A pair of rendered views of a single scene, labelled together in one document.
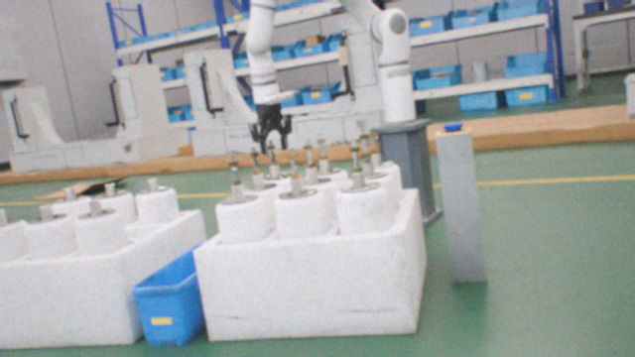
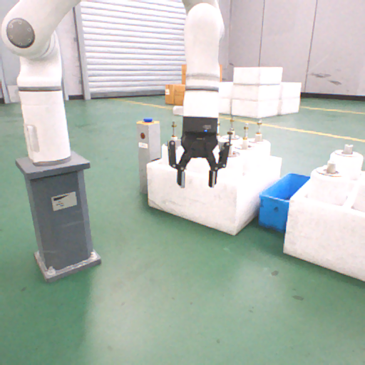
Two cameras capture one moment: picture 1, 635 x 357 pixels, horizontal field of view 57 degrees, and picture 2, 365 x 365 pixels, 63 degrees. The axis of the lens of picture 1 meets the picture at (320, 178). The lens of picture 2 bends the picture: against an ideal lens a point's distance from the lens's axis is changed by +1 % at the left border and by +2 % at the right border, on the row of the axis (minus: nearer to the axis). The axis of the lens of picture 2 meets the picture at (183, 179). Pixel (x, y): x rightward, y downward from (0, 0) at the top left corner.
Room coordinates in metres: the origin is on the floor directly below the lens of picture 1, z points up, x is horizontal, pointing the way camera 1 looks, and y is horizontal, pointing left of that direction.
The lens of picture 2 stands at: (2.29, 0.33, 0.52)
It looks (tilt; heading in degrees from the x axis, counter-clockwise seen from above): 20 degrees down; 202
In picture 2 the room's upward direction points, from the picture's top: straight up
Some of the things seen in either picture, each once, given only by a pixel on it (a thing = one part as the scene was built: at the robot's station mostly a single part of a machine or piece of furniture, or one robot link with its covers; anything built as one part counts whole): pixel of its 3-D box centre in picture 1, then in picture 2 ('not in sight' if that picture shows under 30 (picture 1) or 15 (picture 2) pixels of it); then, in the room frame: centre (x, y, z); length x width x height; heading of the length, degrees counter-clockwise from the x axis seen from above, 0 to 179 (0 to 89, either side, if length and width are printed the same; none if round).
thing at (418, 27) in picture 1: (433, 24); not in sight; (6.13, -1.37, 0.89); 0.50 x 0.38 x 0.21; 150
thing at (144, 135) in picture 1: (89, 119); not in sight; (5.00, 1.85, 0.45); 1.61 x 0.57 x 0.74; 59
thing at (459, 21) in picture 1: (476, 16); not in sight; (5.91, -1.75, 0.89); 0.50 x 0.38 x 0.21; 148
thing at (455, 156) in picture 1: (461, 206); (149, 158); (1.19, -0.28, 0.16); 0.07 x 0.07 x 0.31; 76
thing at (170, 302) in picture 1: (194, 289); (287, 199); (1.20, 0.30, 0.06); 0.30 x 0.11 x 0.12; 164
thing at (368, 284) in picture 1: (323, 257); (214, 182); (1.19, 0.02, 0.09); 0.39 x 0.39 x 0.18; 76
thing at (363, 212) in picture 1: (366, 236); not in sight; (1.05, -0.07, 0.16); 0.10 x 0.10 x 0.18
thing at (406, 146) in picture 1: (407, 173); (60, 213); (1.74, -0.26, 0.15); 0.15 x 0.15 x 0.30; 59
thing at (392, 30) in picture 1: (390, 40); (35, 55); (1.74, -0.26, 0.54); 0.09 x 0.09 x 0.17; 27
